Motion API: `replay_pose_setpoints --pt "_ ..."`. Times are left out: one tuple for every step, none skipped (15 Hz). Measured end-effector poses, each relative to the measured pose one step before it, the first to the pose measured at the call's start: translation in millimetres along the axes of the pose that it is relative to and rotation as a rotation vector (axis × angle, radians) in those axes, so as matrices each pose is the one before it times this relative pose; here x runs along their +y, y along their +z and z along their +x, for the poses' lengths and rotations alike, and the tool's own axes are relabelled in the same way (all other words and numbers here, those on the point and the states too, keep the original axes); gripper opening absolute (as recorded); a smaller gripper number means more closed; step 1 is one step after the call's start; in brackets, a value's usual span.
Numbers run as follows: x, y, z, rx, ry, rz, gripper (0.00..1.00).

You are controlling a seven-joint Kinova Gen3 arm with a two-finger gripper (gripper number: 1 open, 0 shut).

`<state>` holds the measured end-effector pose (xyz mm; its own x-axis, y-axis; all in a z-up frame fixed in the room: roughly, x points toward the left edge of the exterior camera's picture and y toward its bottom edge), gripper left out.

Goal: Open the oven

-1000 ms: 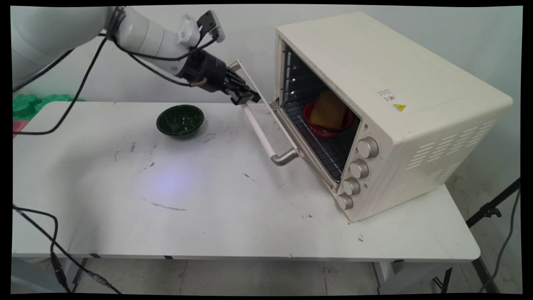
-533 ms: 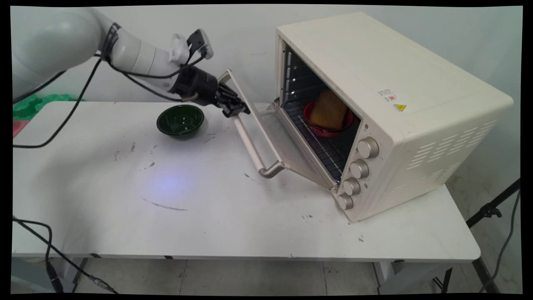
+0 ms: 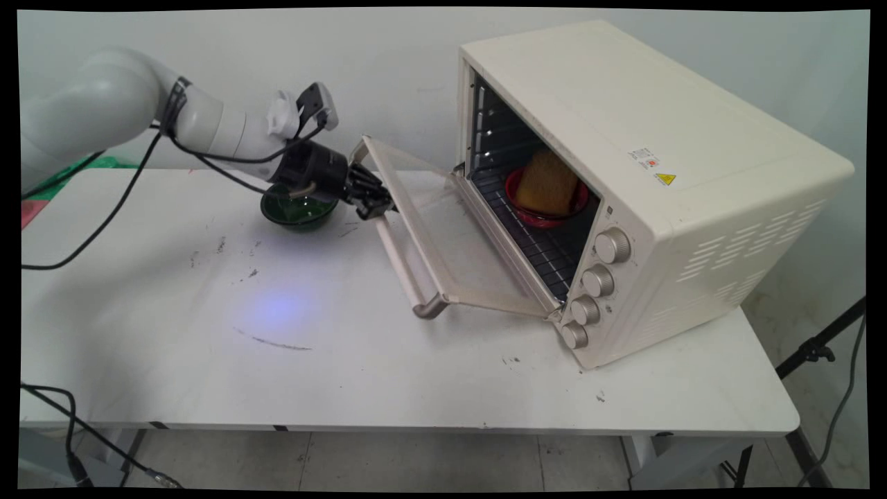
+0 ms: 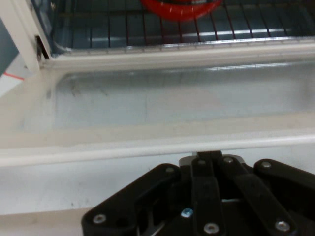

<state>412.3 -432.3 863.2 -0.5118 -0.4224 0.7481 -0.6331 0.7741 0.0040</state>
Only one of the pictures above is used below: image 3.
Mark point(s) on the green foam mat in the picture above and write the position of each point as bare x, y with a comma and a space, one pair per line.
104, 163

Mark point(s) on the cream toaster oven body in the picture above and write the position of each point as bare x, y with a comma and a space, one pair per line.
693, 173

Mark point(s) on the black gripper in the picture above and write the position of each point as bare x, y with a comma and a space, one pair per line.
315, 172

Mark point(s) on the white label sticker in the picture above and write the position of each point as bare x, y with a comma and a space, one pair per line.
644, 157

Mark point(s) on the yellow warning sticker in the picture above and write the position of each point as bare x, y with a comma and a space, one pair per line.
666, 179

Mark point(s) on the red foam mat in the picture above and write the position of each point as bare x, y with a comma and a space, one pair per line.
31, 211

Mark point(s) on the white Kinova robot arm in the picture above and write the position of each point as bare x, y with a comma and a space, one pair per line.
118, 104

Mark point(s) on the red bowl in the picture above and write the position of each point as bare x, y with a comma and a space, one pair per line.
547, 216

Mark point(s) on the grey table leg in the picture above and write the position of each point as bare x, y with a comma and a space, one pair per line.
665, 461
125, 450

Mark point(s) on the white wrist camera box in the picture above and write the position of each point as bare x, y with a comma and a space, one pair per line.
315, 104

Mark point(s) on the dark green bowl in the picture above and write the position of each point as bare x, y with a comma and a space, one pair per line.
298, 213

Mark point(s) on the black tripod stand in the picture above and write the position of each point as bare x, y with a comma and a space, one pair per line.
814, 350

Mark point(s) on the silver oven knob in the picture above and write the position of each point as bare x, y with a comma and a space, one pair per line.
574, 335
585, 310
613, 245
598, 280

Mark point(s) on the yellow bread piece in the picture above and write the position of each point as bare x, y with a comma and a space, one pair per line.
546, 184

